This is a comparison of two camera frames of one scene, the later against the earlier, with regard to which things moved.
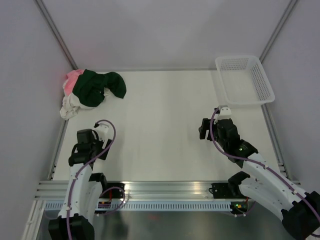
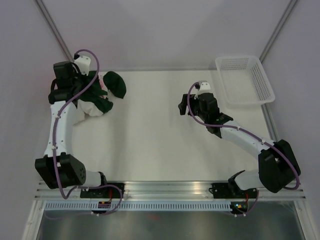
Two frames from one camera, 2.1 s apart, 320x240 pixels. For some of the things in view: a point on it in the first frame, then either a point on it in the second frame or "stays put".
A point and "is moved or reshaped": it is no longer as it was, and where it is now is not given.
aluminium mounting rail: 151,190 stays put
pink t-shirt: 72,77 is moved or reshaped
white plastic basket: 244,80 stays put
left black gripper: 99,142 → 77,72
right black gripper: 205,126 → 182,106
